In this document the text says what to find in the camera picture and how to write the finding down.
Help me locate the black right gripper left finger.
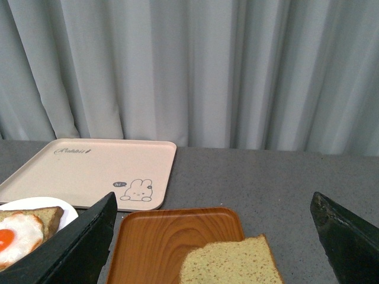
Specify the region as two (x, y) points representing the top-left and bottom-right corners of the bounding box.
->
(1, 192), (117, 283)

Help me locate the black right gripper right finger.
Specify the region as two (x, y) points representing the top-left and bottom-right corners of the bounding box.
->
(310, 192), (378, 283)

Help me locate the white round plate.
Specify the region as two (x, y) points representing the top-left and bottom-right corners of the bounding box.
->
(1, 197), (78, 232)

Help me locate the bread slice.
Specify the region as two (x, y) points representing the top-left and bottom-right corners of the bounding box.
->
(180, 234), (284, 283)
(1, 206), (64, 242)

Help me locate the fried egg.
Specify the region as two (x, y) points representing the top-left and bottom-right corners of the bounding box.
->
(1, 212), (44, 270)

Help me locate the brown wood-grain tray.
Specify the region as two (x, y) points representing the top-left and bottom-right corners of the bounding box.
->
(107, 207), (245, 283)

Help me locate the pink rabbit tray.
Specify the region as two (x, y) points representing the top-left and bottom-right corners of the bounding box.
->
(1, 138), (176, 212)

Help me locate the grey curtain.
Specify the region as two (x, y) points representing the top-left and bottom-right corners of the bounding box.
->
(1, 1), (378, 156)

